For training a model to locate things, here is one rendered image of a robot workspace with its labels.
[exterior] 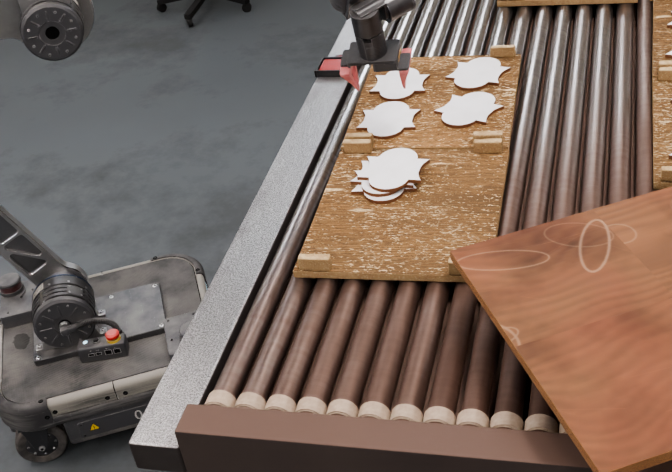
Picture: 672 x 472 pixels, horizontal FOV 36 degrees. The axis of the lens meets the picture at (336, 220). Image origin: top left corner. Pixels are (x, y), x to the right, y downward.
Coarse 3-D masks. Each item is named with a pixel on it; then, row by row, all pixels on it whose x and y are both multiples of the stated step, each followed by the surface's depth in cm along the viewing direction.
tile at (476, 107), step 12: (456, 96) 226; (468, 96) 226; (480, 96) 225; (492, 96) 224; (444, 108) 223; (456, 108) 222; (468, 108) 221; (480, 108) 221; (492, 108) 220; (444, 120) 218; (456, 120) 218; (468, 120) 217; (480, 120) 216
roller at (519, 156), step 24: (528, 72) 236; (528, 96) 227; (528, 120) 219; (528, 144) 212; (504, 192) 199; (504, 216) 192; (480, 312) 172; (480, 336) 166; (480, 360) 161; (480, 384) 157; (480, 408) 153
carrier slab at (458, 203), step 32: (352, 160) 212; (448, 160) 207; (480, 160) 205; (416, 192) 199; (448, 192) 198; (480, 192) 196; (320, 224) 195; (352, 224) 193; (384, 224) 192; (416, 224) 191; (448, 224) 189; (480, 224) 188; (352, 256) 185; (384, 256) 184; (416, 256) 183; (448, 256) 181
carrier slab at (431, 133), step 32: (416, 64) 243; (448, 64) 241; (512, 64) 237; (416, 96) 230; (448, 96) 228; (512, 96) 225; (352, 128) 223; (416, 128) 219; (448, 128) 217; (480, 128) 215
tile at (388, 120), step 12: (384, 108) 226; (396, 108) 226; (408, 108) 225; (372, 120) 223; (384, 120) 222; (396, 120) 221; (408, 120) 221; (372, 132) 218; (384, 132) 218; (396, 132) 217
